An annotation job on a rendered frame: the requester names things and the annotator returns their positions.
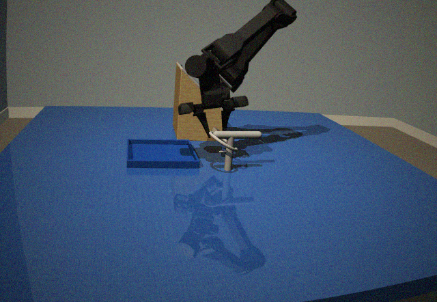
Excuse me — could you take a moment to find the grey metal ring with small tab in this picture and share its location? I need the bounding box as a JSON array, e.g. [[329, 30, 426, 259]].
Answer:
[[209, 127, 238, 152]]

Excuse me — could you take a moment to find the dark grey t-shaped steel stake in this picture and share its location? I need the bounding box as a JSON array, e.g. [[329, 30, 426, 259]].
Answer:
[[213, 131, 262, 171]]

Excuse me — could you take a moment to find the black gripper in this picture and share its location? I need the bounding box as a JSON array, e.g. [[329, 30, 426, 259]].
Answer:
[[178, 79, 249, 138]]

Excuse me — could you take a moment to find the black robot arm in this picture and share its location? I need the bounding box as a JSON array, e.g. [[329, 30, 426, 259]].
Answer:
[[185, 0, 297, 106]]

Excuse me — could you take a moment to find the blue square tray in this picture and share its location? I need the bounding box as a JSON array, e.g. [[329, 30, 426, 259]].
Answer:
[[127, 139, 200, 169]]

